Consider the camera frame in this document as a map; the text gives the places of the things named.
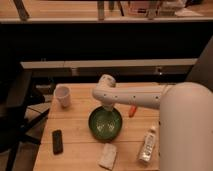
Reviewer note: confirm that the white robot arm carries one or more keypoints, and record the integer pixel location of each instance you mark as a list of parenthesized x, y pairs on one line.
[(185, 119)]

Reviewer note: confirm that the orange carrot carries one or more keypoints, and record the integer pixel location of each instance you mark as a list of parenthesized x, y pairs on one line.
[(132, 111)]

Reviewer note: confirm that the clear plastic bottle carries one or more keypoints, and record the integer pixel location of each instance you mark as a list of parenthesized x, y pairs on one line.
[(148, 145)]

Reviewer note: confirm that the black office chair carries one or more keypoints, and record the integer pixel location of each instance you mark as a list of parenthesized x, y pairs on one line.
[(17, 92)]

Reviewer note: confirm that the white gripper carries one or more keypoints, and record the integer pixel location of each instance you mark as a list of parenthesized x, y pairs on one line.
[(108, 107)]

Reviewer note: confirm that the white paper cup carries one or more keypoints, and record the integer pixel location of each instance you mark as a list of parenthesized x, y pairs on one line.
[(62, 94)]

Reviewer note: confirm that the white folded cloth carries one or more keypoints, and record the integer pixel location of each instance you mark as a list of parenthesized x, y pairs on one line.
[(108, 156)]

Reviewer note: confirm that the long wooden bench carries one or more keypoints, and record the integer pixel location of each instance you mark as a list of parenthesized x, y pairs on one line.
[(91, 68)]

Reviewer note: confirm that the green ceramic bowl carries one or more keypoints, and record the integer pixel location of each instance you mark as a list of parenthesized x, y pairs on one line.
[(105, 125)]

